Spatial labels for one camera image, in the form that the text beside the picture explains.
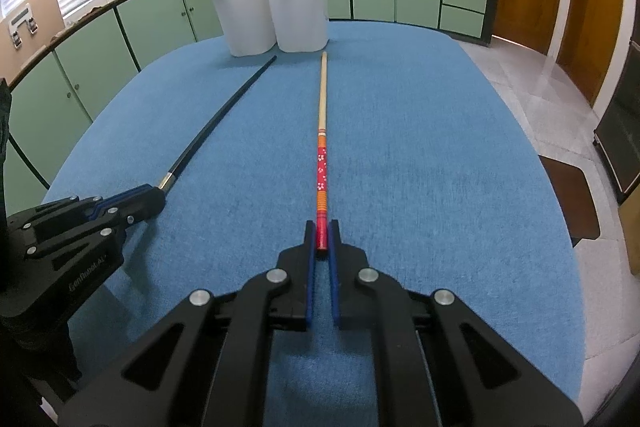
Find black glass oven cabinet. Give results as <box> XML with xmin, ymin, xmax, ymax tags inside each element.
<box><xmin>594</xmin><ymin>40</ymin><xmax>640</xmax><ymax>204</ymax></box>

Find black chopstick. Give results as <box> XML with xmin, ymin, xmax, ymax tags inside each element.
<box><xmin>157</xmin><ymin>55</ymin><xmax>278</xmax><ymax>194</ymax></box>

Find cardboard box with labels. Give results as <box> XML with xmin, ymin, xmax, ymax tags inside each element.
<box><xmin>0</xmin><ymin>0</ymin><xmax>65</xmax><ymax>84</ymax></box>

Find green lower kitchen cabinets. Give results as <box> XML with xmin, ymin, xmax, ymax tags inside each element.
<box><xmin>3</xmin><ymin>0</ymin><xmax>498</xmax><ymax>213</ymax></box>

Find brown stool seat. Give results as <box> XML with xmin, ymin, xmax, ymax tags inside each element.
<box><xmin>539</xmin><ymin>155</ymin><xmax>601</xmax><ymax>246</ymax></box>

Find blue table mat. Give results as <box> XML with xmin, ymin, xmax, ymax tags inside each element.
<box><xmin>47</xmin><ymin>23</ymin><xmax>585</xmax><ymax>426</ymax></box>

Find white twin utensil holder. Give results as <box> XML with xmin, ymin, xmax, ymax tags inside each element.
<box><xmin>212</xmin><ymin>0</ymin><xmax>329</xmax><ymax>57</ymax></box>

